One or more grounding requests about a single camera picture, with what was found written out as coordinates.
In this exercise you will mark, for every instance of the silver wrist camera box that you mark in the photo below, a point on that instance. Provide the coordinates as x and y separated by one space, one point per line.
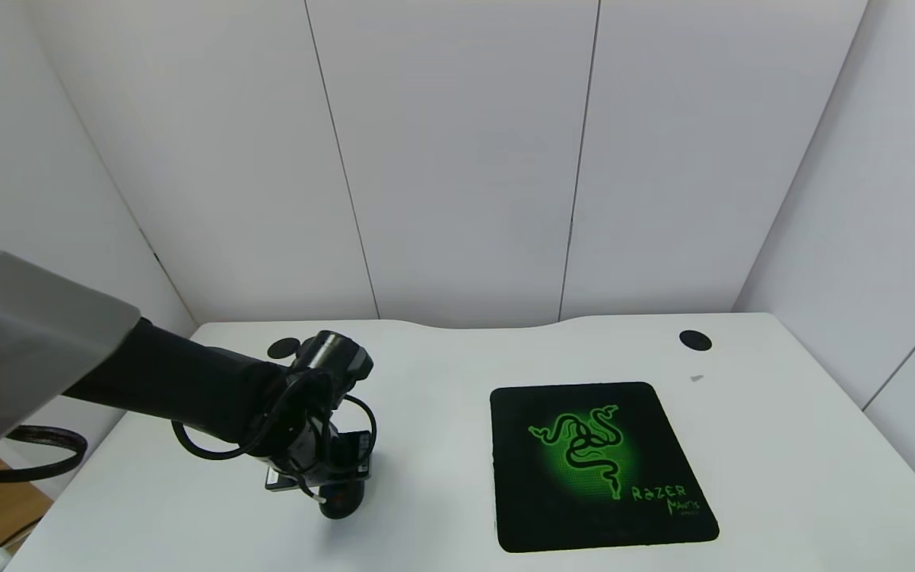
281 479

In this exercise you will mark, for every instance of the black green Razer mouse pad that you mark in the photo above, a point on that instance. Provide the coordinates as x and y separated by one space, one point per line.
664 445

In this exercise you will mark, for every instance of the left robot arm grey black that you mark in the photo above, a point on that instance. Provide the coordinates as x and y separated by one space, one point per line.
28 334

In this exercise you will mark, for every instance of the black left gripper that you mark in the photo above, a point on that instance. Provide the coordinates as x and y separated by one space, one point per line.
308 475

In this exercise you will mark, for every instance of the black computer mouse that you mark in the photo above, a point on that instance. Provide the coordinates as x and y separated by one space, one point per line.
342 502

